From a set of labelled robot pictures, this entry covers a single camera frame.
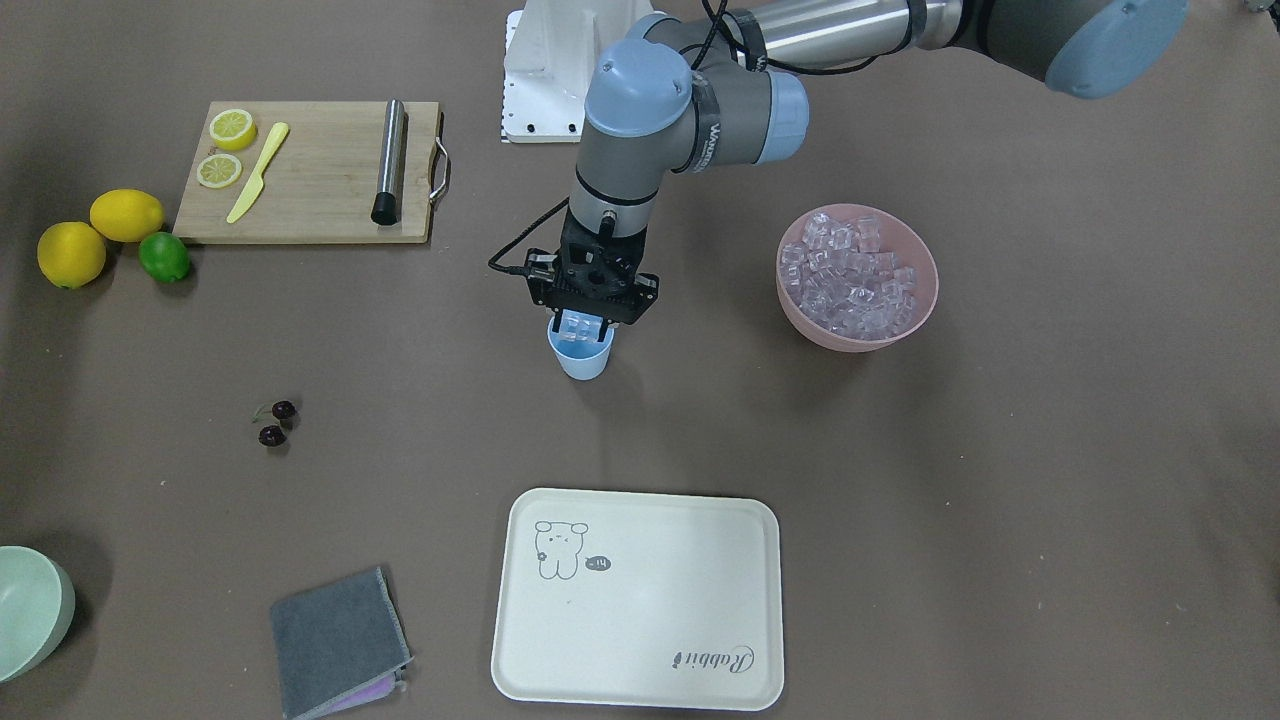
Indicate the upper lemon half slice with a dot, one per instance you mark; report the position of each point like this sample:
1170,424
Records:
233,130

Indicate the yellow lemon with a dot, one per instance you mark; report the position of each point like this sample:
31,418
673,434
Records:
71,254
126,215

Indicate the green lime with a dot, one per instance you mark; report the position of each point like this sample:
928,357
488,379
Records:
164,257

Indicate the steel muddler black tip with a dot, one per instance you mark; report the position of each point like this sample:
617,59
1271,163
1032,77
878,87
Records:
386,206

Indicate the mint green bowl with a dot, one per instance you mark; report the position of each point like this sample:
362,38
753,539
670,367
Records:
37,606

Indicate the bamboo cutting board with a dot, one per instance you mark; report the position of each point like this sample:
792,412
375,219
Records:
322,182

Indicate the yellow lemon upper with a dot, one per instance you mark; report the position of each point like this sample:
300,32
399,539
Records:
126,215

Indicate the yellow plastic knife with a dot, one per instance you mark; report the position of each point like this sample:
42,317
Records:
255,183

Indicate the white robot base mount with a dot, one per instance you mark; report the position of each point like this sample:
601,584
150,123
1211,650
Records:
551,48

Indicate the pink bowl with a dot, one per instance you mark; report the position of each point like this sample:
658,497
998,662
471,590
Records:
850,335

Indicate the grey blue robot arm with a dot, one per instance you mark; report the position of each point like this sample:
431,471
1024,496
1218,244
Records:
681,97

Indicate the cream rabbit tray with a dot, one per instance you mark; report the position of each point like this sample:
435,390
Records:
636,599

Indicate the yellow lemon lower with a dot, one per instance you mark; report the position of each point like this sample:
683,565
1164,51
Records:
71,254

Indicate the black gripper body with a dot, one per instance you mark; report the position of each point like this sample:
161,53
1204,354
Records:
541,283

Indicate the light blue plastic cup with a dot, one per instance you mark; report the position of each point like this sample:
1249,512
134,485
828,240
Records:
581,360

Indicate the pile of clear ice cubes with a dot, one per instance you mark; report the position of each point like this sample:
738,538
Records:
848,275

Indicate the dark cherries pair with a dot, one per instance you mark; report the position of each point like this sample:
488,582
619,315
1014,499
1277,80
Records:
279,419

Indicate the grey folded cloth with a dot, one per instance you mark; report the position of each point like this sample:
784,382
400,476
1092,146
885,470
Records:
338,646

